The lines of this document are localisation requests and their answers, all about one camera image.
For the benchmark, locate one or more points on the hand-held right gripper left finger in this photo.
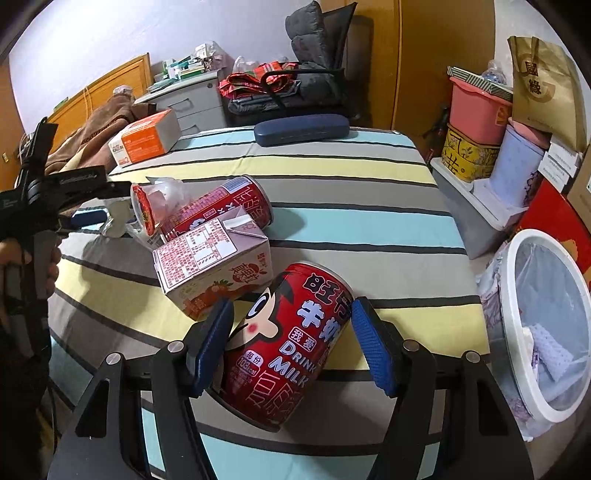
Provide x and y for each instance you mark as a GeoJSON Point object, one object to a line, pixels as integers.
{"type": "Point", "coordinates": [212, 346]}

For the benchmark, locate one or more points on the plastic cup with red lid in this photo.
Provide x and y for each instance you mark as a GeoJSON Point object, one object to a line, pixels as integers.
{"type": "Point", "coordinates": [144, 207]}

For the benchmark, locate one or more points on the orange and white box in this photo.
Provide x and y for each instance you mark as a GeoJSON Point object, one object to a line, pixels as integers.
{"type": "Point", "coordinates": [147, 138]}

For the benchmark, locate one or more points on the clear plastic bag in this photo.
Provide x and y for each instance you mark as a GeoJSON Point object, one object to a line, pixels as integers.
{"type": "Point", "coordinates": [244, 64]}

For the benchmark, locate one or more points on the red cartoon milk can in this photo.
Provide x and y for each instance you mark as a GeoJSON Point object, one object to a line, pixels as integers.
{"type": "Point", "coordinates": [217, 203]}
{"type": "Point", "coordinates": [286, 350]}

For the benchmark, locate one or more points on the wooden wardrobe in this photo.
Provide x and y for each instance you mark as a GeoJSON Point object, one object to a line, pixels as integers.
{"type": "Point", "coordinates": [438, 55]}

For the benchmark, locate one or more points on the white-rimmed trash bin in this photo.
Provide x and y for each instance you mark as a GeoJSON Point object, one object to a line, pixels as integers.
{"type": "Point", "coordinates": [510, 300]}

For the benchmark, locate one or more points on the pink plastic bin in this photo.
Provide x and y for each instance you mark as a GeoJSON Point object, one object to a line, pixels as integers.
{"type": "Point", "coordinates": [475, 115]}

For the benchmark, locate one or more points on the grey cushioned chair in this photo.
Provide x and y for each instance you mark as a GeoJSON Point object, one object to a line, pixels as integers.
{"type": "Point", "coordinates": [314, 41]}

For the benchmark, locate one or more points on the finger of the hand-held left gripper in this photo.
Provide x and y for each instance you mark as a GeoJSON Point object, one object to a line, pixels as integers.
{"type": "Point", "coordinates": [90, 219]}
{"type": "Point", "coordinates": [117, 188]}

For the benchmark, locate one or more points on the brown cardboard box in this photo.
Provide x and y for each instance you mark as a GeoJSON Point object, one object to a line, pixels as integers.
{"type": "Point", "coordinates": [581, 194]}

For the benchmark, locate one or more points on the yellow patterned box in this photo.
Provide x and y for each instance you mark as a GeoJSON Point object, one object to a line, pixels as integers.
{"type": "Point", "coordinates": [466, 157]}

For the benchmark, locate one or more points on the lavender foam fruit net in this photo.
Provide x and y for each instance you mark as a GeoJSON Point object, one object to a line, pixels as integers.
{"type": "Point", "coordinates": [554, 355]}

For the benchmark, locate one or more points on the white and pink drink carton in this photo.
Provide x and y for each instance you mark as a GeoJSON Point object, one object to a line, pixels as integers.
{"type": "Point", "coordinates": [203, 258]}

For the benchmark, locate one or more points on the grey storage box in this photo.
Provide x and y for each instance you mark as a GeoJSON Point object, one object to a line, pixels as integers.
{"type": "Point", "coordinates": [480, 221]}

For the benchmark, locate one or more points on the striped tablecloth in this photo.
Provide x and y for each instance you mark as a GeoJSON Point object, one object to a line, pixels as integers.
{"type": "Point", "coordinates": [346, 207]}

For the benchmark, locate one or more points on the person's left hand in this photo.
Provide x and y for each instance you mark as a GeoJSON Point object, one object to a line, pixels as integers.
{"type": "Point", "coordinates": [9, 254]}

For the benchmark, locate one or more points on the red gift box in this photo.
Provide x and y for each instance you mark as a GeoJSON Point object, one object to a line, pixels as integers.
{"type": "Point", "coordinates": [554, 212]}

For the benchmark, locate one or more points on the grey nightstand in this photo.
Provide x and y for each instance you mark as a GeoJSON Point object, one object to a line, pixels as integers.
{"type": "Point", "coordinates": [198, 106]}

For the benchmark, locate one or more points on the wooden bed headboard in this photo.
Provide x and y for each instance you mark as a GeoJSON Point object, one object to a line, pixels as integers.
{"type": "Point", "coordinates": [106, 87]}

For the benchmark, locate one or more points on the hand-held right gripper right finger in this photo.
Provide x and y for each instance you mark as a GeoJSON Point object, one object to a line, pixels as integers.
{"type": "Point", "coordinates": [374, 350]}

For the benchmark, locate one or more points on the stack of white boxes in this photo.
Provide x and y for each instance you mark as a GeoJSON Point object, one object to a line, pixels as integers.
{"type": "Point", "coordinates": [561, 161]}

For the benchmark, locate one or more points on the brown paper bag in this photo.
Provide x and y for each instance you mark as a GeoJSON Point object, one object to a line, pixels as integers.
{"type": "Point", "coordinates": [545, 87]}

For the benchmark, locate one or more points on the light blue cylinder container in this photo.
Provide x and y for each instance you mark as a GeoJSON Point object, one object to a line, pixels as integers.
{"type": "Point", "coordinates": [517, 170]}

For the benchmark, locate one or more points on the brown fleece blanket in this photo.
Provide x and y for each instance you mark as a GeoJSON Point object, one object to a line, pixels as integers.
{"type": "Point", "coordinates": [92, 134]}

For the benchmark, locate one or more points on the patterned box lid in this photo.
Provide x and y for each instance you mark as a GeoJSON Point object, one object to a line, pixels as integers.
{"type": "Point", "coordinates": [480, 83]}

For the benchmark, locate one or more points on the clutter of small boxes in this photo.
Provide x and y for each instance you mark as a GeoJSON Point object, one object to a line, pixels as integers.
{"type": "Point", "coordinates": [184, 69]}

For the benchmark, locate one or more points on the dark blue glasses case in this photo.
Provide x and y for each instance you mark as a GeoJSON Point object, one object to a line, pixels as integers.
{"type": "Point", "coordinates": [300, 129]}

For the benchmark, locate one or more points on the red striped bag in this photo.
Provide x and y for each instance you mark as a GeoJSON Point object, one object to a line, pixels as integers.
{"type": "Point", "coordinates": [249, 83]}

